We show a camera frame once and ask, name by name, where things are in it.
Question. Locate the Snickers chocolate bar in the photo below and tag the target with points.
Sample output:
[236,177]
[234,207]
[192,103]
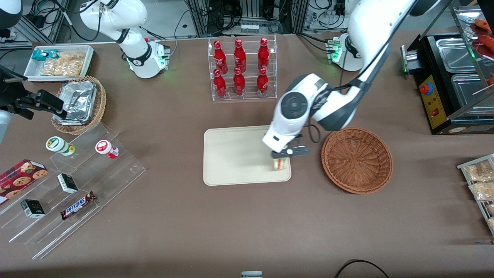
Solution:
[77,205]

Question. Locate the cream plastic tray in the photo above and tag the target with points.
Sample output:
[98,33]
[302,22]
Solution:
[239,158]

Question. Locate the red emergency stop button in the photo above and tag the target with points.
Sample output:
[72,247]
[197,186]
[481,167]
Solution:
[426,88]

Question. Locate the small tan wicker basket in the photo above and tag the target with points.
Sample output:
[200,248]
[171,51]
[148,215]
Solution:
[101,104]

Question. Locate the small grey device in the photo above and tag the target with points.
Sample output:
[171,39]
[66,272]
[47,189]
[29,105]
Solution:
[251,274]

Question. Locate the large brown wicker basket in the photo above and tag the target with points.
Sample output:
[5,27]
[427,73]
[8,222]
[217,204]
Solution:
[357,160]

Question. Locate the clear bag of crackers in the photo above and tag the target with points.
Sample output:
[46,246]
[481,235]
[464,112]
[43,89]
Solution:
[482,191]
[478,172]

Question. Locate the white rectangular snack bin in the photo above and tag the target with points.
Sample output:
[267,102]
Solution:
[29,69]

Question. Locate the aluminium frame rack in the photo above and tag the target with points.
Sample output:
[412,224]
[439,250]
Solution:
[204,17]

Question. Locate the triangle sandwich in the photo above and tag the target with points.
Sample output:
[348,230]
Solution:
[281,164]

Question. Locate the red cookie box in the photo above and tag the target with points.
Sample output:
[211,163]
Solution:
[19,177]

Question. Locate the red and white cup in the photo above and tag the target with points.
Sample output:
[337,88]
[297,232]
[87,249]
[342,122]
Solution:
[106,148]

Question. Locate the aluminium foil container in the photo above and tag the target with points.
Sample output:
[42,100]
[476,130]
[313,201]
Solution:
[79,100]

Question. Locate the black food warmer appliance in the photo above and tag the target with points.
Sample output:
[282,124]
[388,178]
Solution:
[428,112]

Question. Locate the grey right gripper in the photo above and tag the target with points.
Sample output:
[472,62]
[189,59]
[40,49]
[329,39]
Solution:
[12,94]

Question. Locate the clear bag of chips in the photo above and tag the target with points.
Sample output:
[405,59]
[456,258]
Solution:
[61,68]
[73,56]

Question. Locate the clear acrylic bottle rack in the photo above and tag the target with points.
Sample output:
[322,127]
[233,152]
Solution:
[249,42]

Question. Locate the red cola bottle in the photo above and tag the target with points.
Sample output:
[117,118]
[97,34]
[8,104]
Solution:
[220,58]
[262,84]
[239,84]
[220,85]
[263,54]
[239,56]

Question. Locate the red sausage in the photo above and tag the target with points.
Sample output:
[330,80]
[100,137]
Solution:
[488,44]
[483,24]

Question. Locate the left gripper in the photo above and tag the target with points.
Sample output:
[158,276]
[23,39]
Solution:
[299,136]

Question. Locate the teal snack packet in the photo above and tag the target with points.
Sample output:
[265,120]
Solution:
[42,55]

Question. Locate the white power strip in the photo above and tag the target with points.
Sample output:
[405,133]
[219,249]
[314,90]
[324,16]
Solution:
[249,28]

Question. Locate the steel food pan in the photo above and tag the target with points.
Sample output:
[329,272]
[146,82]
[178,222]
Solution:
[455,54]
[467,92]

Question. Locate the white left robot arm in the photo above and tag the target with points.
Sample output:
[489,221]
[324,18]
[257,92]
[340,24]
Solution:
[370,23]

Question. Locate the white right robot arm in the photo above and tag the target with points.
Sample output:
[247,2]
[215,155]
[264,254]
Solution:
[131,42]

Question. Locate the small black box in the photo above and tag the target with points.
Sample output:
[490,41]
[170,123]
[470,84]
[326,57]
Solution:
[32,208]
[68,183]

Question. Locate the green and white cup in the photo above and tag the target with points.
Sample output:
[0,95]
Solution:
[58,145]

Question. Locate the clear acrylic stepped shelf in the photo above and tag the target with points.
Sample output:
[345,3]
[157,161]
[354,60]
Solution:
[115,177]

